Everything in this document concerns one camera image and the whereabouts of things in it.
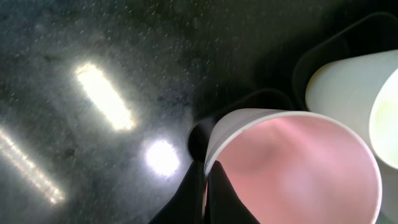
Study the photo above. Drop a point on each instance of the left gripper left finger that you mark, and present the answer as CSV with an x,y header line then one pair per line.
x,y
186,199

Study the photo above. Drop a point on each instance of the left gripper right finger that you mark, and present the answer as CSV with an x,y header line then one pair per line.
x,y
222,202

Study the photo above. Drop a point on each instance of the pink cup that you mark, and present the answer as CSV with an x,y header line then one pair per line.
x,y
295,171

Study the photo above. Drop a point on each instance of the cream cup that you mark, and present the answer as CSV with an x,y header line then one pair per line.
x,y
342,87

